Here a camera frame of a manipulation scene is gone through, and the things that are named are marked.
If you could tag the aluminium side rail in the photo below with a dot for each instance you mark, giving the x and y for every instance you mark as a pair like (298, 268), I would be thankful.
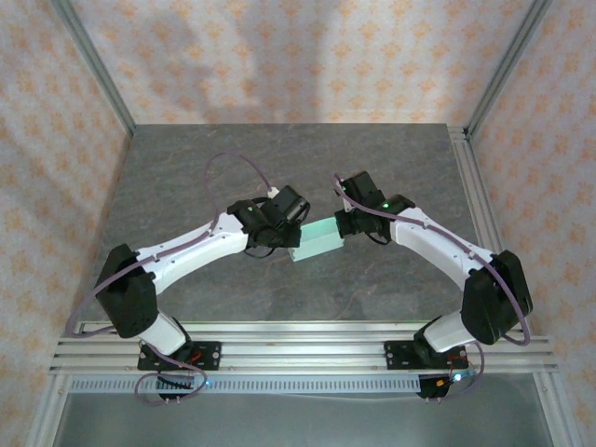
(479, 209)

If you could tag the aluminium corner post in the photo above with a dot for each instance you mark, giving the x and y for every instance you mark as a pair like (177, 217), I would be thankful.
(505, 70)
(100, 74)

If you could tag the aluminium base rail beam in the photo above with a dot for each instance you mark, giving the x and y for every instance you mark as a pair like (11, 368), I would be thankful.
(302, 354)

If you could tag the black base connector bracket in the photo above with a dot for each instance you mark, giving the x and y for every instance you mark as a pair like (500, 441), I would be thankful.
(176, 383)
(440, 388)

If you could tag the aluminium frame leg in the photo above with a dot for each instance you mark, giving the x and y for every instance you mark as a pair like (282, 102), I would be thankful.
(46, 410)
(551, 410)

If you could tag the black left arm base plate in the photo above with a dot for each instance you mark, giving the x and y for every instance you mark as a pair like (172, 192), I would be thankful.
(209, 356)

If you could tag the teal paper box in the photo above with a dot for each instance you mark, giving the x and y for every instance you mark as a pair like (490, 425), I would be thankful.
(316, 242)

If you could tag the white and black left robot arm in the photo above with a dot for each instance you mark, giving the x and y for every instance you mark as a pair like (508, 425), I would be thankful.
(200, 244)

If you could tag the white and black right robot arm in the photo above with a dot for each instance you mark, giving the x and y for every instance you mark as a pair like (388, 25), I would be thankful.
(433, 242)

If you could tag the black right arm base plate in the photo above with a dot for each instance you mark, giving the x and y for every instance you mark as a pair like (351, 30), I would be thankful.
(396, 356)

